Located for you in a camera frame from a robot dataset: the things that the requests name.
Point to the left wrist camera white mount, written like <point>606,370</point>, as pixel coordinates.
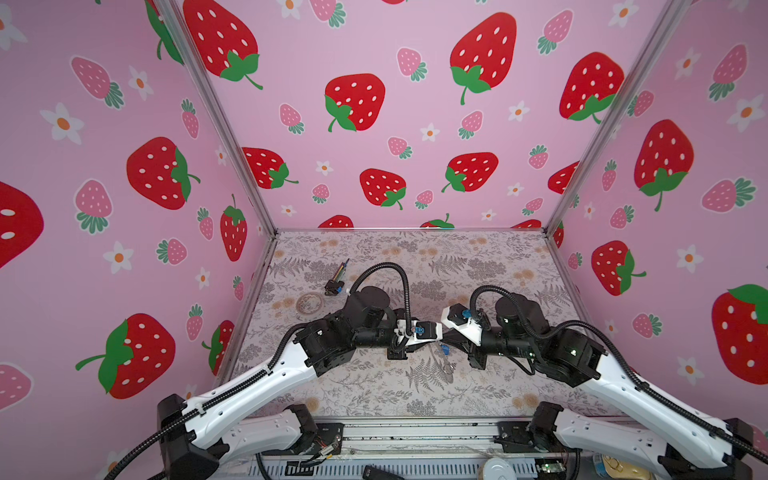
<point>422,333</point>

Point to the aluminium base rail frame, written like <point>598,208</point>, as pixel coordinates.
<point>414,448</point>

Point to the green circuit board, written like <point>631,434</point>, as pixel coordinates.
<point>550,470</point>

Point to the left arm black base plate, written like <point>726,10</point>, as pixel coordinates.
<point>323,435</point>

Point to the roll of clear tape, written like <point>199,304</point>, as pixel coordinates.
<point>309,304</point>

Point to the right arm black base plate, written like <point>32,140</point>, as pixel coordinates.
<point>527,437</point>

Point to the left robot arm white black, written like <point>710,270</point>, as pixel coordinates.
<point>197,435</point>

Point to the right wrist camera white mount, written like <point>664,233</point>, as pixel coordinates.
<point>459,327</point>

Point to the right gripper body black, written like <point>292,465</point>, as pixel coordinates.
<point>494,344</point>

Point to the black device at front edge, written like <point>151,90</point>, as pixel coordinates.
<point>371,472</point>

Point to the gold computer mouse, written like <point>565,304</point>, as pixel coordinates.
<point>607,467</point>

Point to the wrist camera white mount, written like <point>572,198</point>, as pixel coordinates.
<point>459,327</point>
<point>422,333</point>

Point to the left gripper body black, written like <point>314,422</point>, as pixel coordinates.
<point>383,336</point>

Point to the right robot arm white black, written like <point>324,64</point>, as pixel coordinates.
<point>675,440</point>

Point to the white round puck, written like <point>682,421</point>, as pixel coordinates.
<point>497,469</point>

